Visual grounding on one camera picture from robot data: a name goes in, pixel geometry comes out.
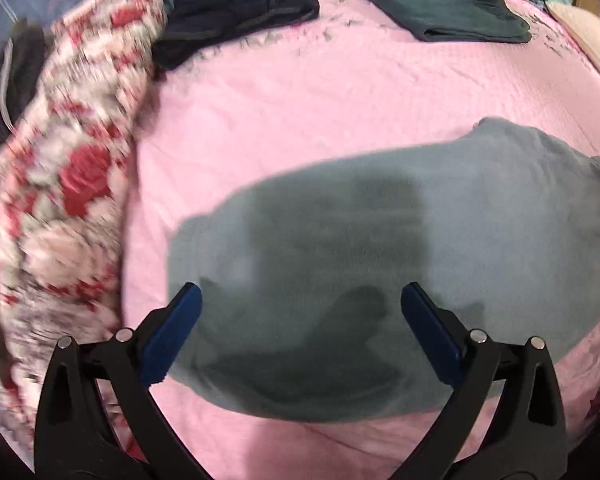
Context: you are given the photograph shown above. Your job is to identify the red floral quilt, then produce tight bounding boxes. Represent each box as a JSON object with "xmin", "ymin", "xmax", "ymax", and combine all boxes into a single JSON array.
[{"xmin": 0, "ymin": 0, "xmax": 166, "ymax": 460}]

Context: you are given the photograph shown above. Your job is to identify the pink floral bed sheet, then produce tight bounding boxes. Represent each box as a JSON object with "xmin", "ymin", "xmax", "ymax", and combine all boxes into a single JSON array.
[{"xmin": 122, "ymin": 0, "xmax": 600, "ymax": 479}]

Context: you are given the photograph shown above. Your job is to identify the cream quilted cushion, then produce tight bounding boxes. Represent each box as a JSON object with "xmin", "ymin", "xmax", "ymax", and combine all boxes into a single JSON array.
[{"xmin": 546, "ymin": 2, "xmax": 600, "ymax": 73}]

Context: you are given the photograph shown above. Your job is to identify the dark green folded pants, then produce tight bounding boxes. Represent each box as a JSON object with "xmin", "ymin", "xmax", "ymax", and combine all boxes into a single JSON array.
[{"xmin": 368, "ymin": 0, "xmax": 532, "ymax": 44}]

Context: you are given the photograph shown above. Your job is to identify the navy folded pants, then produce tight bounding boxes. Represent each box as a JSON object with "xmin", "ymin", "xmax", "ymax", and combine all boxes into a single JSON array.
[{"xmin": 152, "ymin": 0, "xmax": 320, "ymax": 70}]

